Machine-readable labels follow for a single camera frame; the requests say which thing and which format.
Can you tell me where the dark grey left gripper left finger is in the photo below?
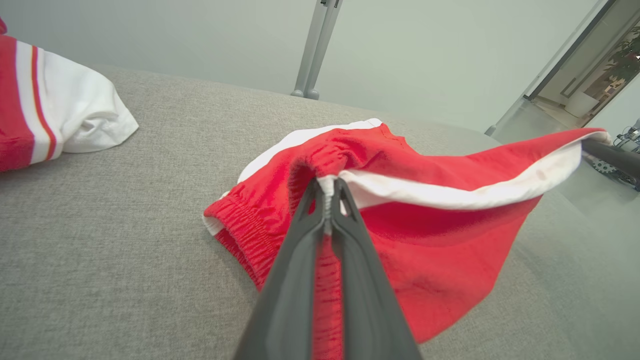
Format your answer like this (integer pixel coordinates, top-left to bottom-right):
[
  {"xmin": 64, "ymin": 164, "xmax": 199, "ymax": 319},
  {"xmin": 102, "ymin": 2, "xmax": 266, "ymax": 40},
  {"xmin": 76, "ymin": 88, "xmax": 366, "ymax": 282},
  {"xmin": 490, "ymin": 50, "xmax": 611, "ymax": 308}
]
[{"xmin": 234, "ymin": 177, "xmax": 326, "ymax": 360}]

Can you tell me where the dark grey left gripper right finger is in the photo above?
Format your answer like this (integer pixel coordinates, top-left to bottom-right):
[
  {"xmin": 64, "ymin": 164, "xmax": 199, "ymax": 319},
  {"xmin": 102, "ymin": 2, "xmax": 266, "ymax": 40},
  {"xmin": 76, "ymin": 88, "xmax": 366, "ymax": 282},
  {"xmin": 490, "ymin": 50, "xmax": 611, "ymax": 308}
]
[{"xmin": 332, "ymin": 177, "xmax": 423, "ymax": 360}]

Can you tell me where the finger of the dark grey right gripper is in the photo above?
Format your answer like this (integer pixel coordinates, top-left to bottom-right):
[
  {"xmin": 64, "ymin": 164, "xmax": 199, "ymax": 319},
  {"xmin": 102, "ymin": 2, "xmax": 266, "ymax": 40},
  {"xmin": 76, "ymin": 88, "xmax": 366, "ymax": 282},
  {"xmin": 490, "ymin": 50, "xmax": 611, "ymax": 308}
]
[
  {"xmin": 581, "ymin": 138, "xmax": 640, "ymax": 177},
  {"xmin": 594, "ymin": 159, "xmax": 640, "ymax": 192}
]

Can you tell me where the red shorts white trim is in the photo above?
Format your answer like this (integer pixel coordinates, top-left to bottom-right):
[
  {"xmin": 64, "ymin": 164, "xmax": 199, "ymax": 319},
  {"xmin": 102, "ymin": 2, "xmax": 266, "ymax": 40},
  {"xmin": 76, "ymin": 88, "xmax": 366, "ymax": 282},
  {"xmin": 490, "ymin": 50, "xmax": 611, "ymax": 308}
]
[{"xmin": 202, "ymin": 117, "xmax": 613, "ymax": 360}]

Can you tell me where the red white basketball jersey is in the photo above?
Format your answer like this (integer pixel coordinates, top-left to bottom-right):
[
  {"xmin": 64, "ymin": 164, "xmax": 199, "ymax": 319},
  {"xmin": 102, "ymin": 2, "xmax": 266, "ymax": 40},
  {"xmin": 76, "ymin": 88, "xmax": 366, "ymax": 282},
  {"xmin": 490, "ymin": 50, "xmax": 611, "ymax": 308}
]
[{"xmin": 0, "ymin": 17, "xmax": 140, "ymax": 173}]

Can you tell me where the grey metal equipment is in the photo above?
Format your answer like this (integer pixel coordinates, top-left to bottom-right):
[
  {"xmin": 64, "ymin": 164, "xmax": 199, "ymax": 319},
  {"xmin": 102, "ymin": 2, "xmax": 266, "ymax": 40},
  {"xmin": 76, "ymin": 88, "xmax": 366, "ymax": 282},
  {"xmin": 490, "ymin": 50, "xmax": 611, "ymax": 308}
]
[{"xmin": 612, "ymin": 119, "xmax": 640, "ymax": 151}]

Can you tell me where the green leafy plant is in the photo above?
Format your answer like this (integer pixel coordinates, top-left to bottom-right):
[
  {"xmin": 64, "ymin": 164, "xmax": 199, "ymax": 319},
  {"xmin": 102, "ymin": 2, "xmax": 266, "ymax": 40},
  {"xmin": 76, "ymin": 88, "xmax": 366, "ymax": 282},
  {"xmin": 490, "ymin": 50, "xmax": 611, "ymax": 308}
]
[{"xmin": 604, "ymin": 27, "xmax": 640, "ymax": 86}]

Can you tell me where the dark door frame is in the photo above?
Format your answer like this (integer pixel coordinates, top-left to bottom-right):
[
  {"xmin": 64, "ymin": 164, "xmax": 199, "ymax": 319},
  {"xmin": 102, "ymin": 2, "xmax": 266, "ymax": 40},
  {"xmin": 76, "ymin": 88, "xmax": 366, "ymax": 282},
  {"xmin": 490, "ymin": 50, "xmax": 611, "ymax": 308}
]
[{"xmin": 522, "ymin": 0, "xmax": 621, "ymax": 101}]

